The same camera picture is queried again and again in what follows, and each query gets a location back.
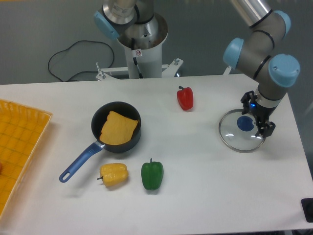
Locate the glass lid blue knob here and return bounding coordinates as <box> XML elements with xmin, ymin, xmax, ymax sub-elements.
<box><xmin>218</xmin><ymin>109</ymin><xmax>265</xmax><ymax>153</ymax></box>

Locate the black saucepan blue handle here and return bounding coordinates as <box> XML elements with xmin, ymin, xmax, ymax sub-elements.
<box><xmin>59</xmin><ymin>101</ymin><xmax>141</xmax><ymax>183</ymax></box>

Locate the red bell pepper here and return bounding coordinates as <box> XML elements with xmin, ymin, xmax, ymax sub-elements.
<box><xmin>177</xmin><ymin>86</ymin><xmax>194</xmax><ymax>111</ymax></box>

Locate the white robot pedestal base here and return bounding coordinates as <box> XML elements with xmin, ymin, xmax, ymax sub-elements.
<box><xmin>94</xmin><ymin>11</ymin><xmax>184</xmax><ymax>79</ymax></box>

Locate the black cable on floor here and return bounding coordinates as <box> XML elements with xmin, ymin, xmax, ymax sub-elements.
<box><xmin>47</xmin><ymin>39</ymin><xmax>115</xmax><ymax>82</ymax></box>

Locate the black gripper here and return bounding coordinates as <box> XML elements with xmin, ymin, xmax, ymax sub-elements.
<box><xmin>241</xmin><ymin>91</ymin><xmax>276</xmax><ymax>138</ymax></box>

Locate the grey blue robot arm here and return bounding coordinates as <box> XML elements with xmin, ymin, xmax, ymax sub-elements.
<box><xmin>94</xmin><ymin>0</ymin><xmax>300</xmax><ymax>138</ymax></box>

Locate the green bell pepper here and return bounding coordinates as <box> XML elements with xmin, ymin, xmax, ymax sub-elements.
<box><xmin>141</xmin><ymin>158</ymin><xmax>164</xmax><ymax>190</ymax></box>

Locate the yellow toast bread slice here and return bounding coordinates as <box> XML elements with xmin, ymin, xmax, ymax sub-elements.
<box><xmin>99</xmin><ymin>111</ymin><xmax>138</xmax><ymax>145</ymax></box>

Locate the yellow bell pepper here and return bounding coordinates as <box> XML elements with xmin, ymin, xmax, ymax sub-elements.
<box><xmin>97</xmin><ymin>163</ymin><xmax>129</xmax><ymax>187</ymax></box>

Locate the black device at table edge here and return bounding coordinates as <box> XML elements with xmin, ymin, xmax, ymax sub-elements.
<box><xmin>301</xmin><ymin>198</ymin><xmax>313</xmax><ymax>223</ymax></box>

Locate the yellow woven basket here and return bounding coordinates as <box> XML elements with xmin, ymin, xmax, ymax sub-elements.
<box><xmin>0</xmin><ymin>99</ymin><xmax>53</xmax><ymax>217</ymax></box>

